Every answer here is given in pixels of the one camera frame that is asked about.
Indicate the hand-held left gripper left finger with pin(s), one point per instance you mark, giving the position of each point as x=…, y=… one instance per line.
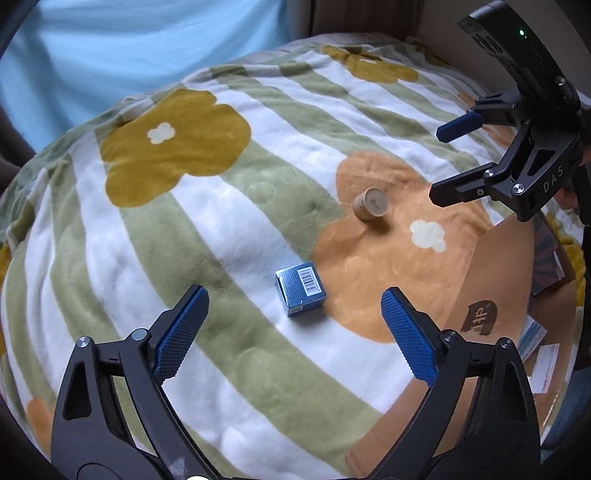
x=180, y=332

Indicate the light blue hanging sheet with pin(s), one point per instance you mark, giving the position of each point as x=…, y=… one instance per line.
x=115, y=50

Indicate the dark striped packet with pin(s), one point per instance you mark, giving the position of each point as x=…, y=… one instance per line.
x=547, y=263

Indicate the small beige cylinder jar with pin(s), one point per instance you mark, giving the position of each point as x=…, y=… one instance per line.
x=369, y=206

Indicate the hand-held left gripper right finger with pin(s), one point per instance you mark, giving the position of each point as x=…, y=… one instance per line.
x=408, y=332

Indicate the cardboard box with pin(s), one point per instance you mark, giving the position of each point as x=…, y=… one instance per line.
x=498, y=295

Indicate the small blue box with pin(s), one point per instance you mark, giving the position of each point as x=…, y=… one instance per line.
x=299, y=288

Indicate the floral striped fleece blanket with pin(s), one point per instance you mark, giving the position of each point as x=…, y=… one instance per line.
x=184, y=230

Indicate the beige curtain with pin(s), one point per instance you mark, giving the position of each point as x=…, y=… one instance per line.
x=360, y=18

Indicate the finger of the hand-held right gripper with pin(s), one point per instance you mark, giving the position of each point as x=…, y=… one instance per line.
x=457, y=127
x=455, y=191

